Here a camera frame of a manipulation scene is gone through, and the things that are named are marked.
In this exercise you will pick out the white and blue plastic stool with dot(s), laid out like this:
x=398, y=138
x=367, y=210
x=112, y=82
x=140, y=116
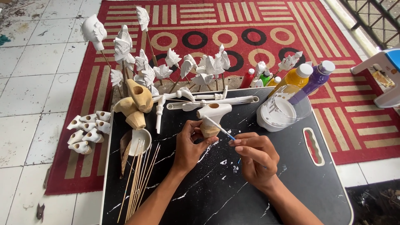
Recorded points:
x=389, y=93

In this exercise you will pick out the dried brown leaf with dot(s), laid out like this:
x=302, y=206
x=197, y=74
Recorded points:
x=125, y=153

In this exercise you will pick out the green paint bottle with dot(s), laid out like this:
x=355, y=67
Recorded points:
x=265, y=79

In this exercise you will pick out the purple paint bottle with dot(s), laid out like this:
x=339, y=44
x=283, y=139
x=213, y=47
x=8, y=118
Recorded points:
x=314, y=81

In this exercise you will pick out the small white bowl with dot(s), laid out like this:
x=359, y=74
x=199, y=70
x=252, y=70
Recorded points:
x=140, y=140

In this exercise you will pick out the small yellow paint bottle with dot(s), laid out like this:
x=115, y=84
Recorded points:
x=275, y=81

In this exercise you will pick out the person's right hand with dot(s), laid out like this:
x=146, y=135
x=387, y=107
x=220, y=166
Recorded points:
x=262, y=159

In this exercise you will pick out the dark metal fence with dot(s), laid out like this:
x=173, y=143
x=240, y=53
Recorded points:
x=375, y=18

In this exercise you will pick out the unpainted wooden puppet torso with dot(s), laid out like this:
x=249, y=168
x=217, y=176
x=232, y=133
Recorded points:
x=134, y=117
x=140, y=97

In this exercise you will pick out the black marble-pattern folding table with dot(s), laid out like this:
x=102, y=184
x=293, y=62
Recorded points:
x=281, y=187

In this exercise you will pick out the bundle of bamboo sticks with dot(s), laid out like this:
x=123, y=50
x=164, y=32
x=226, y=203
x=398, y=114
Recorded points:
x=136, y=187

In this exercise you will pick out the person's left hand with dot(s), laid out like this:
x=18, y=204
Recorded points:
x=186, y=150

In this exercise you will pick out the half-painted wooden puppet torso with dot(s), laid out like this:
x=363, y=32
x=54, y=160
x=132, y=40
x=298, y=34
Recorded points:
x=215, y=111

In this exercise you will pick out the red paint bottle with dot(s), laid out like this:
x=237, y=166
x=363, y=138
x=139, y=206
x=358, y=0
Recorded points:
x=247, y=79

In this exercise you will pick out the group of white heads on sticks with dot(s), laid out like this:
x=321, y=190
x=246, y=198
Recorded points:
x=123, y=47

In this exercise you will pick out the red patterned rug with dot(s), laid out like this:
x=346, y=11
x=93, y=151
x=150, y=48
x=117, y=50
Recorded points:
x=343, y=109

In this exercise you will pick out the clear cup of white paint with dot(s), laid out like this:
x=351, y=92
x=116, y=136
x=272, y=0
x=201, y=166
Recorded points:
x=276, y=112

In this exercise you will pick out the brown leaf scrap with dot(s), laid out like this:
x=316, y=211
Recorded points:
x=40, y=212

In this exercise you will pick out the teal rag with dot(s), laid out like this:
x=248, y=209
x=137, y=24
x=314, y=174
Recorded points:
x=3, y=40

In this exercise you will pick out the white puppet hand piece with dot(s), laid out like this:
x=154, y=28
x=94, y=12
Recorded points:
x=190, y=106

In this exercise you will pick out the pile of white painted torsos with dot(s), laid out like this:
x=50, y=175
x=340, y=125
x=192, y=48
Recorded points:
x=89, y=128

